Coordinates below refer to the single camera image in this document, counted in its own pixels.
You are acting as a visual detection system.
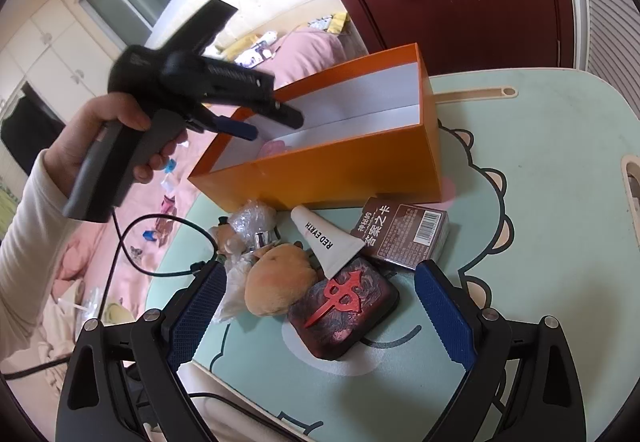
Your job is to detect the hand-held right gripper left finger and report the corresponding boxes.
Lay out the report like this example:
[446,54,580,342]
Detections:
[56,258,228,442]

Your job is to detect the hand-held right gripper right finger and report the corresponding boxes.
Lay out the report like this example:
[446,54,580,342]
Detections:
[414,259,587,442]

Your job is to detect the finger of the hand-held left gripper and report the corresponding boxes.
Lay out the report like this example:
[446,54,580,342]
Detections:
[186,106,259,141]
[200,72,305,129]

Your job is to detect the white plastic bag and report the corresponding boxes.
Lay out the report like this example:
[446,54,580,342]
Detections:
[212,252,261,325]

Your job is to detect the orange cardboard box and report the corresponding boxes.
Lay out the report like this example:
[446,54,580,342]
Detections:
[187,42,443,213]

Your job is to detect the small plush figure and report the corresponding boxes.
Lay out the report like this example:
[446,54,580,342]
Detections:
[209,216,251,255]

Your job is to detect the tan plush toy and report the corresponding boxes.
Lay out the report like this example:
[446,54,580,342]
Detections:
[244,243,321,317]

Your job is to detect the clear plastic wrap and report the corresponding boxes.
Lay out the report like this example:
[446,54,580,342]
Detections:
[227,199,278,243]

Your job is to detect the brown card box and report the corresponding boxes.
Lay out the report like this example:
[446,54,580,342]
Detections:
[352,197,450,269]

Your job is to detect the white plastic tube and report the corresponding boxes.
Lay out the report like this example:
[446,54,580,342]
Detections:
[291,205,366,280]

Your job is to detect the person's left forearm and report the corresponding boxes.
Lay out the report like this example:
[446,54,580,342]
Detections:
[0,149,118,373]

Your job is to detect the green cartoon desktop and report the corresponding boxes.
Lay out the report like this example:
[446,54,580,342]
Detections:
[145,66,640,442]

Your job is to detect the person's left hand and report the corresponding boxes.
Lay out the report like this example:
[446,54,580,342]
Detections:
[45,92,168,185]

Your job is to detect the pink round item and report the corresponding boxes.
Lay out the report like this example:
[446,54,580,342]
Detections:
[260,139,293,157]

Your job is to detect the pink blanket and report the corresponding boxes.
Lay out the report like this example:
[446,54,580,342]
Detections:
[0,29,373,388]

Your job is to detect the yellow pillow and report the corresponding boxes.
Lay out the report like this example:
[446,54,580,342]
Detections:
[220,34,266,62]

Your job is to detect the person's cream garment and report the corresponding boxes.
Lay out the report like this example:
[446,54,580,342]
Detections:
[175,362,301,442]

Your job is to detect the black television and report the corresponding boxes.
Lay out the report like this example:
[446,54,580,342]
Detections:
[0,82,66,175]

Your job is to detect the white louvered door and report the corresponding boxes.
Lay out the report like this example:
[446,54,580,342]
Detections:
[555,0,640,92]

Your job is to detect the black cable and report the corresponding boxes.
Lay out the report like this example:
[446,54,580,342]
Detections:
[0,209,221,380]
[185,392,281,442]

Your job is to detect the white wall cabinets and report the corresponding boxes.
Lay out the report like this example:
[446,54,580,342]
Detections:
[0,0,121,123]

